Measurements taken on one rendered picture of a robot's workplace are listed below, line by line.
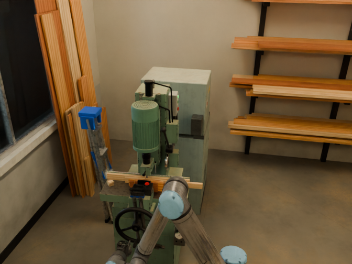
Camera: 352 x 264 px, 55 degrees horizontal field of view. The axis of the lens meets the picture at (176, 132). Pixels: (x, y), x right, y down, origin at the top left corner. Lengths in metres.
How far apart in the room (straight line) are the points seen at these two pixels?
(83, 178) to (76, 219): 0.47
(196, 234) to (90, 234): 1.95
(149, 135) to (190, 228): 0.78
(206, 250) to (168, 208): 0.29
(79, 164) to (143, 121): 1.74
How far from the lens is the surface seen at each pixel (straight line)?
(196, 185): 2.38
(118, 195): 2.35
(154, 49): 4.43
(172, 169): 2.78
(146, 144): 2.18
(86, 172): 3.79
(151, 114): 2.09
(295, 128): 4.17
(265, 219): 3.65
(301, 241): 3.51
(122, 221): 2.48
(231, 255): 1.96
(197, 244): 1.64
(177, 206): 1.50
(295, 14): 4.27
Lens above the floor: 2.28
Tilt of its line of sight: 26 degrees down
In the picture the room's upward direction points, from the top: 1 degrees clockwise
